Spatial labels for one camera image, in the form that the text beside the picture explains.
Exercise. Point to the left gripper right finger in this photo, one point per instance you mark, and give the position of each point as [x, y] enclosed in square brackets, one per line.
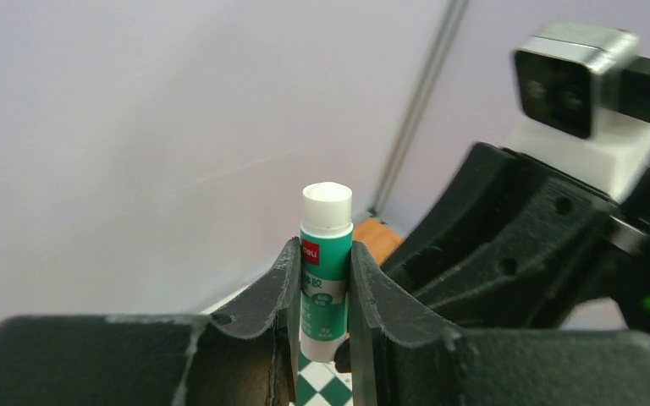
[402, 353]

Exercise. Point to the aluminium frame rail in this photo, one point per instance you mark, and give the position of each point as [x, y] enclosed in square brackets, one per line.
[438, 51]

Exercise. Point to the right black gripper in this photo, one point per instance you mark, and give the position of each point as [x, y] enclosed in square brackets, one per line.
[501, 240]

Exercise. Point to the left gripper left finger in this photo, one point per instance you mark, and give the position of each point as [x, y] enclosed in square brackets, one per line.
[243, 353]

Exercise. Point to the green white glue stick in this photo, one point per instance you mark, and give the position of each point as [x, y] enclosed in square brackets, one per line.
[326, 235]

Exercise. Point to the green white chessboard mat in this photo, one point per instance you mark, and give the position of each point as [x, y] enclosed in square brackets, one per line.
[321, 384]

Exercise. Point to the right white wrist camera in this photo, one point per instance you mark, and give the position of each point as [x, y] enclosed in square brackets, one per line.
[584, 91]

